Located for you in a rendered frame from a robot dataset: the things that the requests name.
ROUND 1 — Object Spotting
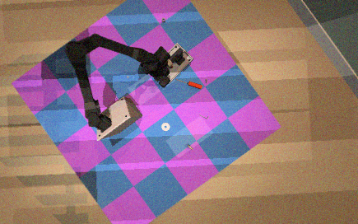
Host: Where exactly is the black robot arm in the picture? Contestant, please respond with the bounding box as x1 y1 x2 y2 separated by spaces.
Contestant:
65 33 170 133

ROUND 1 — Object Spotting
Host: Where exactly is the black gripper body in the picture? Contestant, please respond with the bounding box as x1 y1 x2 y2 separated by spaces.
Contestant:
141 63 170 87

